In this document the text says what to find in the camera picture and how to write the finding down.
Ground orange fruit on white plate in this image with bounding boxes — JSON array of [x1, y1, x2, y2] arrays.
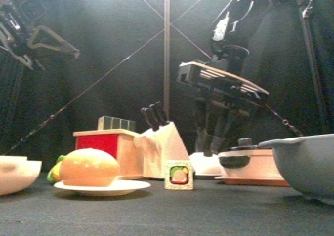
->
[[59, 147, 122, 188]]

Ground grey toy toast slices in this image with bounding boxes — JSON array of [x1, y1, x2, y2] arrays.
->
[[96, 115, 138, 133]]

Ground vertical metal frame pole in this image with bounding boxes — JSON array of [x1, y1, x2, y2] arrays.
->
[[162, 0, 172, 121]]

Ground black toy knife handle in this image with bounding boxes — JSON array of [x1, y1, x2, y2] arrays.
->
[[155, 100, 171, 125], [148, 102, 167, 128], [139, 106, 160, 133]]

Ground white plate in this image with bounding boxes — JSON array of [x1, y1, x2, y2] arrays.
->
[[52, 178, 152, 197]]

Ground wooden toy pot black lid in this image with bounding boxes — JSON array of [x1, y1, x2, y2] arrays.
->
[[214, 138, 291, 187]]

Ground slanted metal frame pole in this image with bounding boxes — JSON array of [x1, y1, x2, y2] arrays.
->
[[297, 0, 333, 135]]

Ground toy sushi roll piece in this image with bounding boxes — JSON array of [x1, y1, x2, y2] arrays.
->
[[163, 159, 195, 192]]

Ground white bowl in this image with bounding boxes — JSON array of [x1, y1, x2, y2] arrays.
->
[[0, 155, 43, 197]]

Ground white domed toy dish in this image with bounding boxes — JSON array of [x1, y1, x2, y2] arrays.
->
[[190, 151, 226, 179]]

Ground grey bowl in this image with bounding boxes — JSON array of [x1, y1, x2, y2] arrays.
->
[[257, 133, 334, 206]]

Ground white toy knife block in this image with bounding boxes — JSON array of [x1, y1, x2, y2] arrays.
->
[[134, 120, 192, 179]]

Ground red wooden toy toaster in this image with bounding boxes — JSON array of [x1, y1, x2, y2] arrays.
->
[[72, 128, 144, 179]]

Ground green yellow toy vegetable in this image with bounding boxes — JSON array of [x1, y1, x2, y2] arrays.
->
[[45, 154, 68, 184]]

